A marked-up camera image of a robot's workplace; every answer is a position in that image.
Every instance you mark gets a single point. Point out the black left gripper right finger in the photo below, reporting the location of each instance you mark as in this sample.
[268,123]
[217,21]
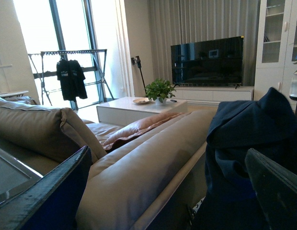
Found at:
[275,188]

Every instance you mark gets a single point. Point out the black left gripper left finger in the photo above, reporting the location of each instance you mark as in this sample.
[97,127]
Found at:
[53,201]

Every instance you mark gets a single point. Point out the dark navy garment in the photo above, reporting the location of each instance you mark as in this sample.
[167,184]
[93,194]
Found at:
[267,125]

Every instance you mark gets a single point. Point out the metal clothes drying rack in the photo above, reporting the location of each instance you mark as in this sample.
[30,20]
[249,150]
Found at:
[98,57]

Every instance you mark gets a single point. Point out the white coffee table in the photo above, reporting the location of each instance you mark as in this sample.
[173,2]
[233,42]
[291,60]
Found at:
[123,111]

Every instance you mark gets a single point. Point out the pink cushion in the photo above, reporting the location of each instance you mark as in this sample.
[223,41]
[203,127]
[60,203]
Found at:
[137,129]

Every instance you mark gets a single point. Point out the white tv stand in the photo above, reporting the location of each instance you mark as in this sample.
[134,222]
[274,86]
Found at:
[214,95]

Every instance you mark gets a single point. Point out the black hanging t-shirt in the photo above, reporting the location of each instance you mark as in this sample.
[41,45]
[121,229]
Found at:
[71,77]

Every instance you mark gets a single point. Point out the beige plate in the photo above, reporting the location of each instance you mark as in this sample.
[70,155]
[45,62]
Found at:
[143,100]

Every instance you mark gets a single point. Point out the black flat television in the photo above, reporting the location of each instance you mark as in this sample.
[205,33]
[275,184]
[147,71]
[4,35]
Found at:
[208,63]

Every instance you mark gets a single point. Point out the green potted plant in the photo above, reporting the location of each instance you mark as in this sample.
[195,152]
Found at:
[159,90]

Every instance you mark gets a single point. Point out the white glass-door cabinet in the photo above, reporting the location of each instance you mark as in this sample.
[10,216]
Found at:
[276,47]

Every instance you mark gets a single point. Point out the grey pleated curtain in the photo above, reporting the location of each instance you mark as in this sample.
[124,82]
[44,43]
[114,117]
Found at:
[174,22]

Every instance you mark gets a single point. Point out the cordless stick vacuum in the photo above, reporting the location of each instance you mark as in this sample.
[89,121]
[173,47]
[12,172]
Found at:
[136,61]

